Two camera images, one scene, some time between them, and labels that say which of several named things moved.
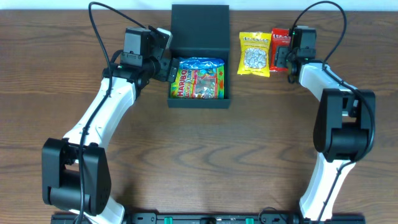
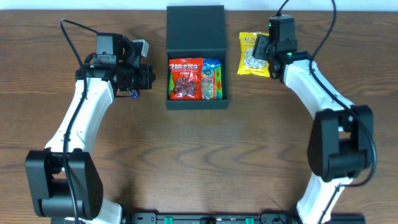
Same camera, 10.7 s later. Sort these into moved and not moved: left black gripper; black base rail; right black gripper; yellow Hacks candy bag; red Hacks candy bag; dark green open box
Moved: red Hacks candy bag; right black gripper; left black gripper
Not moved: black base rail; dark green open box; yellow Hacks candy bag
